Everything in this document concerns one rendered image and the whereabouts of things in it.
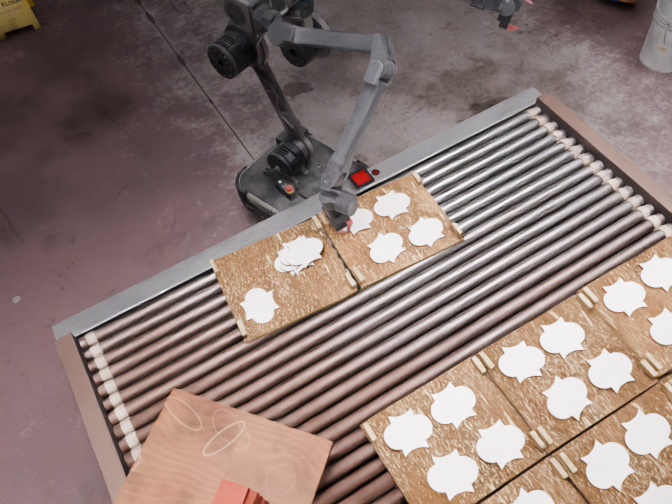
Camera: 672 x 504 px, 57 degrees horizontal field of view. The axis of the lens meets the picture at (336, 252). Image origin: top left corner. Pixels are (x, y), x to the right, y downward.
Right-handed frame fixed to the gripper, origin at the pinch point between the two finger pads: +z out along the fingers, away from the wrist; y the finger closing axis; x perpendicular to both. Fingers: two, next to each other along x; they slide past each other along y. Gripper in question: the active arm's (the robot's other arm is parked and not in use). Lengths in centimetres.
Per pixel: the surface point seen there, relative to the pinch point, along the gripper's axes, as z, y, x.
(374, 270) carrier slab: 2.1, -21.4, -0.7
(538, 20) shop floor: 139, 153, -196
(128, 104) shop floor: 76, 220, 69
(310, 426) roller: -5, -59, 41
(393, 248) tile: 3.4, -17.3, -10.5
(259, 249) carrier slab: -5.6, 6.0, 29.6
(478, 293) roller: 10, -45, -26
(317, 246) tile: -4.6, -5.3, 11.5
